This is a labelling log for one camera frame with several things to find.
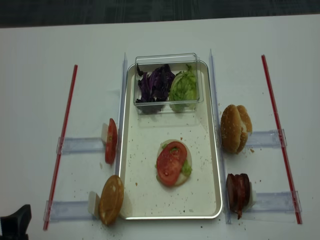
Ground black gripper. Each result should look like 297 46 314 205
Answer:
0 204 32 240

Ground tomato slice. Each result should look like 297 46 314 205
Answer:
105 118 118 165
156 140 188 187

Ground white pusher block cheese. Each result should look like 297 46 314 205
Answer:
87 191 100 219

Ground yellow cheese patty disc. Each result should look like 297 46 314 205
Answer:
99 175 124 225

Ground standing tomato slice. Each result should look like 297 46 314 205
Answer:
105 118 118 165

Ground lettuce on bun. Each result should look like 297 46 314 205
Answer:
157 139 192 177

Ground green lettuce in container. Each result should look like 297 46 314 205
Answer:
168 64 197 102

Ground dark red meat slices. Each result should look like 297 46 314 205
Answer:
226 173 251 220

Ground white pusher block meat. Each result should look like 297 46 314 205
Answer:
242 182 257 212

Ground left lower clear track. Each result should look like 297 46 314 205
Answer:
43 200 98 222

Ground clear track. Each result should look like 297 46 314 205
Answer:
43 200 98 222
245 191 302 214
245 129 287 148
56 137 105 155

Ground left upper clear track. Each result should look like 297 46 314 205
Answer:
56 137 105 155

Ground silver metal tray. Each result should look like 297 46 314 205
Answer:
117 62 223 220

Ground bottom bun on tray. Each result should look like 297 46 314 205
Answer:
156 139 193 187

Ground purple cabbage leaves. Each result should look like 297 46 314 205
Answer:
135 64 175 103

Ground clear plastic container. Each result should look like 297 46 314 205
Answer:
133 53 204 115

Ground right clear plastic divider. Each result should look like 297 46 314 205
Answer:
209 49 232 225

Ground sesame bun outer half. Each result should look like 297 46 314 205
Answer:
220 104 242 154

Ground sesame bun half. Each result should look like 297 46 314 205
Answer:
220 104 242 154
236 105 253 154

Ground sesame bun inner half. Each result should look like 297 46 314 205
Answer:
236 105 253 154

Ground right lower clear track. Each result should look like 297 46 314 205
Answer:
245 191 302 214

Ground right upper clear track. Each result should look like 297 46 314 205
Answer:
245 129 287 148

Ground left red rail strip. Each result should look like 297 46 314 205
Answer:
43 64 78 231

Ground red rail strip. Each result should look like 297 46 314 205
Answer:
43 64 78 231
261 54 303 225

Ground right red rail strip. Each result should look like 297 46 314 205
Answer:
261 54 303 225

